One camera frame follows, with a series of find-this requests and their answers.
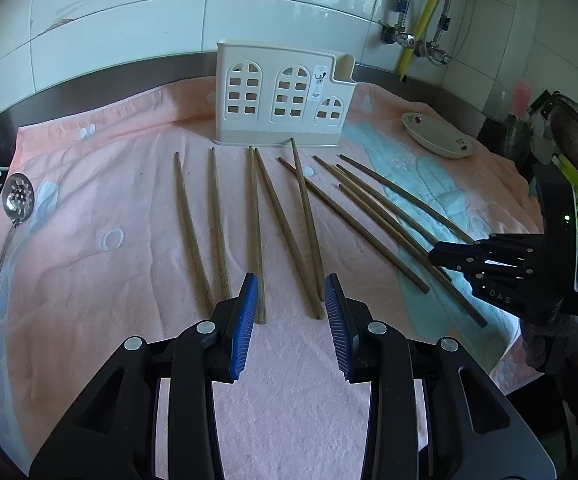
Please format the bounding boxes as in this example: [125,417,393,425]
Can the pink patterned towel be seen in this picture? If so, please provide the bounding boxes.
[0,78,542,479]

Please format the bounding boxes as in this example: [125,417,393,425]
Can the white oval dish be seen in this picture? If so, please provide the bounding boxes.
[401,113,475,159]

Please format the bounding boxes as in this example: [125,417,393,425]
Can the white house-shaped utensil holder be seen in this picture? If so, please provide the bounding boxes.
[215,40,356,148]

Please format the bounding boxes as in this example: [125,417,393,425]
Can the yellow gas pipe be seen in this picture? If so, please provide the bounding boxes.
[396,0,439,81]

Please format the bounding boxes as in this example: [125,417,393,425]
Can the metal water valve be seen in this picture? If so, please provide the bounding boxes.
[380,23,416,49]

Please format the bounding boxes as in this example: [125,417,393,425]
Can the pink flower decoration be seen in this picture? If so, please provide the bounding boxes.
[510,81,531,120]

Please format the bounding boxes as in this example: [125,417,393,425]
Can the steel slotted spoon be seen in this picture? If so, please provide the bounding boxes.
[0,172,35,274]

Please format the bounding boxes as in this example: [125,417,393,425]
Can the brown wooden chopstick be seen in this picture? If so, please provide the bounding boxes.
[339,154,475,244]
[335,164,439,245]
[313,155,488,327]
[248,146,266,324]
[209,148,231,299]
[290,138,324,301]
[338,183,451,283]
[277,157,430,294]
[253,148,325,320]
[173,152,214,316]

